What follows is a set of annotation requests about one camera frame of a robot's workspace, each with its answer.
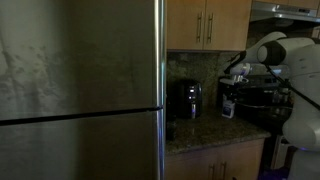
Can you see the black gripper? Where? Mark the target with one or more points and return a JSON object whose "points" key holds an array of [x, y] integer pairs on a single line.
{"points": [[234, 88]]}

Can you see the white container with blue label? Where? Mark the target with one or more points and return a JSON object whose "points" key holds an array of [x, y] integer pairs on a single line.
{"points": [[228, 108]]}

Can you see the black air fryer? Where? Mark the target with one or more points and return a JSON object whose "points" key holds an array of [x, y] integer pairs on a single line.
{"points": [[190, 100]]}

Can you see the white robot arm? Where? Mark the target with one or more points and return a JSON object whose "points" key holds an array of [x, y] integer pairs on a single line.
{"points": [[300, 83]]}

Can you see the dark frying pan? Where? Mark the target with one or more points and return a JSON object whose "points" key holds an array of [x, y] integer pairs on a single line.
{"points": [[263, 113]]}

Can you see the dark jar beside stove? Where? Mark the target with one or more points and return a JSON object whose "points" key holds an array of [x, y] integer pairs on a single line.
{"points": [[282, 95]]}

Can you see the wooden upper cabinet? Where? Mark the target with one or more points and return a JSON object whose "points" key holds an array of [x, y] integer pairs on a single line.
{"points": [[226, 23]]}

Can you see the wooden lower cabinet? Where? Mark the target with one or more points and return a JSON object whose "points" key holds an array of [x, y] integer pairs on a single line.
{"points": [[243, 160]]}

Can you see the steel range hood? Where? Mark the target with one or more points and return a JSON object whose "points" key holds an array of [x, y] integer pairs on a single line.
{"points": [[283, 13]]}

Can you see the wooden cabinet above hood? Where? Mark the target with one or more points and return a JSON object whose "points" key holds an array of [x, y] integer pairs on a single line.
{"points": [[293, 2]]}

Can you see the stainless steel fridge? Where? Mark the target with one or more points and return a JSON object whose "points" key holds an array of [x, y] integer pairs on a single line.
{"points": [[83, 66]]}

